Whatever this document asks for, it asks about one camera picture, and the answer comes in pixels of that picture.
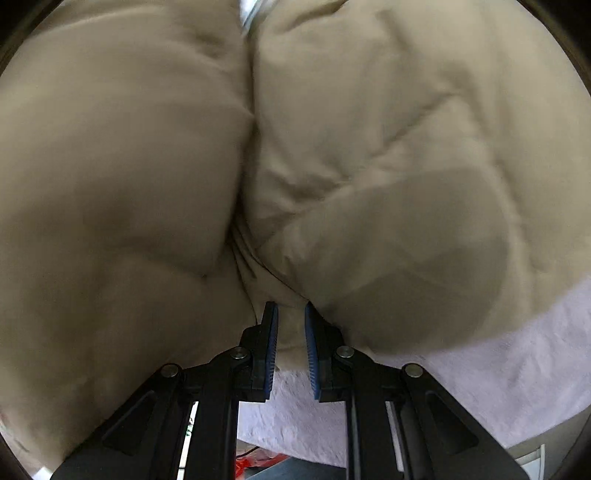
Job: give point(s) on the beige puffer jacket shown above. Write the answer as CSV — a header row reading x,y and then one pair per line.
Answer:
x,y
369,138

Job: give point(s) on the lavender bed blanket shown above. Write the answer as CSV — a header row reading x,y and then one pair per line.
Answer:
x,y
485,383

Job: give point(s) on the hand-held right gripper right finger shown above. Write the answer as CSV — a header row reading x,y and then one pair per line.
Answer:
x,y
311,355

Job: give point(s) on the red plastic bag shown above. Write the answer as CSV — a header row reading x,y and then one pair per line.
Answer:
x,y
251,467

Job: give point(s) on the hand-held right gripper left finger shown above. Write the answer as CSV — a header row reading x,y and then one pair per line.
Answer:
x,y
270,350

